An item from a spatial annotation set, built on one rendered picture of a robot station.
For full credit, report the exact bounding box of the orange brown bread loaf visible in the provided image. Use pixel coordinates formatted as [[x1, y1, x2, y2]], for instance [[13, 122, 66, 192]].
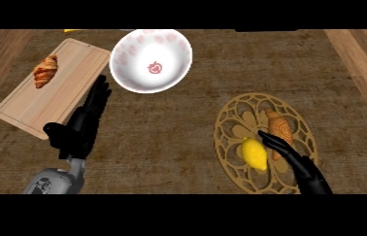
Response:
[[264, 108, 294, 162]]

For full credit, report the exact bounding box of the white bowl with pink print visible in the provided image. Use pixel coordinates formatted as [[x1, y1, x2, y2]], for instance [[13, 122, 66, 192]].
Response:
[[109, 29, 194, 94]]

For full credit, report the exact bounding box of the round gold openwork placemat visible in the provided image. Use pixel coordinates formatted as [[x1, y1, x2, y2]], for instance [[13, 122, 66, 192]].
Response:
[[212, 91, 320, 195]]

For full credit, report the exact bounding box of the yellow lemon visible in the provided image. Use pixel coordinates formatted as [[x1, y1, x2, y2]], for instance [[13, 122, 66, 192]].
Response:
[[238, 136, 269, 172]]

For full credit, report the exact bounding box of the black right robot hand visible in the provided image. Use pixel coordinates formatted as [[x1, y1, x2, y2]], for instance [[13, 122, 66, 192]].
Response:
[[256, 130, 334, 195]]

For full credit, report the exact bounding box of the golden brown croissant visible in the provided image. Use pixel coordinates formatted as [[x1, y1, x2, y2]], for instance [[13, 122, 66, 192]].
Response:
[[31, 53, 60, 89]]

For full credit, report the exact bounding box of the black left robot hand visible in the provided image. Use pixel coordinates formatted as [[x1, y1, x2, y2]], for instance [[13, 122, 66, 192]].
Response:
[[41, 74, 113, 161]]

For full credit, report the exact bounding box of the pale wooden cutting board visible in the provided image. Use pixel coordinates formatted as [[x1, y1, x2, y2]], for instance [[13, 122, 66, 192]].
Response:
[[0, 37, 113, 141]]

